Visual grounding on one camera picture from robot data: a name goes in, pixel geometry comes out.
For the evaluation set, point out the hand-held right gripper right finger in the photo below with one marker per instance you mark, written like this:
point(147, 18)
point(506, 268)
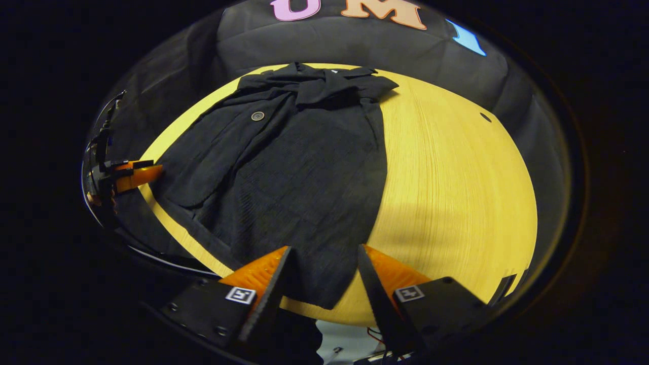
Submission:
point(377, 299)

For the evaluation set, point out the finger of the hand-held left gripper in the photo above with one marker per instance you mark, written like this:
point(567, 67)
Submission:
point(139, 176)
point(134, 164)

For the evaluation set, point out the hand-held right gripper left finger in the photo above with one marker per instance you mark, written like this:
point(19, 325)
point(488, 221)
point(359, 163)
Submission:
point(271, 299)

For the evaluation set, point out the black button shirt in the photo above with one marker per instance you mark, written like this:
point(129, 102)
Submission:
point(294, 192)

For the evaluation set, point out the black backdrop cloth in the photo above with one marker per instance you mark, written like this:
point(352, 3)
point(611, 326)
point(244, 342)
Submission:
point(355, 40)

